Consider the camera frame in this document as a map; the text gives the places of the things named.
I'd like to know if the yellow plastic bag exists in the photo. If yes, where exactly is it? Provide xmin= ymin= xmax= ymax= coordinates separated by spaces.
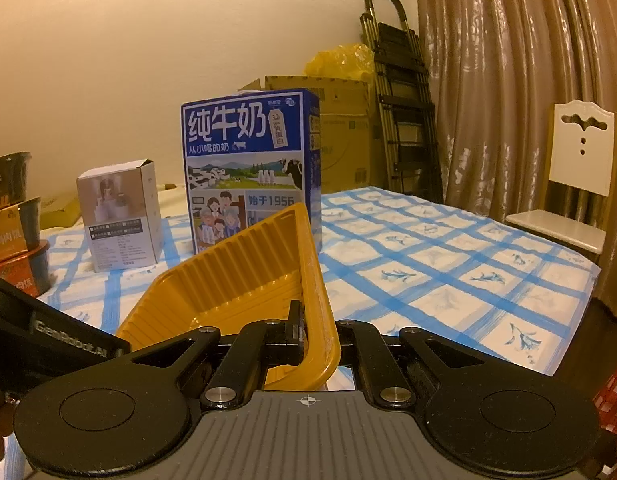
xmin=304 ymin=43 xmax=375 ymax=82

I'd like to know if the folded metal step ladder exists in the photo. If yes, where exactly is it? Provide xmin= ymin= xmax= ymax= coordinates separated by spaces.
xmin=359 ymin=0 xmax=445 ymax=204

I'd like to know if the blue milk carton box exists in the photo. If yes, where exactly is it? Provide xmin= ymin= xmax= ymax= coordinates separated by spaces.
xmin=181 ymin=88 xmax=323 ymax=257

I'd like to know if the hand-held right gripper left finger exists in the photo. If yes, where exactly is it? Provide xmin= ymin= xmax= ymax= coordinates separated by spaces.
xmin=119 ymin=300 xmax=310 ymax=409

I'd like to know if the dark instant rice bowl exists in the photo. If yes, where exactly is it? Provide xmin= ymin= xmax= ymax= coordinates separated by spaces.
xmin=0 ymin=152 xmax=33 ymax=202

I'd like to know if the yellow ribbed plastic tray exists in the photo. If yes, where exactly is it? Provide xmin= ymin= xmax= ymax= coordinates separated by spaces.
xmin=116 ymin=202 xmax=342 ymax=392

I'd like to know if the brown patterned curtain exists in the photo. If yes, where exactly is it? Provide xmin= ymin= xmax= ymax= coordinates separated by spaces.
xmin=413 ymin=0 xmax=617 ymax=322

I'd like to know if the small white product box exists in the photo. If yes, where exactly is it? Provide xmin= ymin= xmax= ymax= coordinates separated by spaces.
xmin=77 ymin=159 xmax=163 ymax=274

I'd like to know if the large cardboard box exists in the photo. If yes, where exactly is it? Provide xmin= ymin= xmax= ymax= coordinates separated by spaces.
xmin=238 ymin=76 xmax=385 ymax=195

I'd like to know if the orange label instant rice bowl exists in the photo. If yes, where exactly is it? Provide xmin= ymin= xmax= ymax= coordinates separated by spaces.
xmin=0 ymin=197 xmax=42 ymax=267

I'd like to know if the red patterned cloth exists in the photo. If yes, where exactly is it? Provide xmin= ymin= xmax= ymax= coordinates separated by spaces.
xmin=591 ymin=355 xmax=617 ymax=462

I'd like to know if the blue checked tablecloth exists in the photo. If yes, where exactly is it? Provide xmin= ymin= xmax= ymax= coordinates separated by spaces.
xmin=36 ymin=185 xmax=602 ymax=377

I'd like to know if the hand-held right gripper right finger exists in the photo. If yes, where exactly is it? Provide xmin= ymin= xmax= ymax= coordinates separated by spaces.
xmin=337 ymin=320 xmax=495 ymax=409

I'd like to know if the white wooden chair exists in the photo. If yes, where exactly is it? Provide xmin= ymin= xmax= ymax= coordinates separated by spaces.
xmin=505 ymin=100 xmax=617 ymax=256

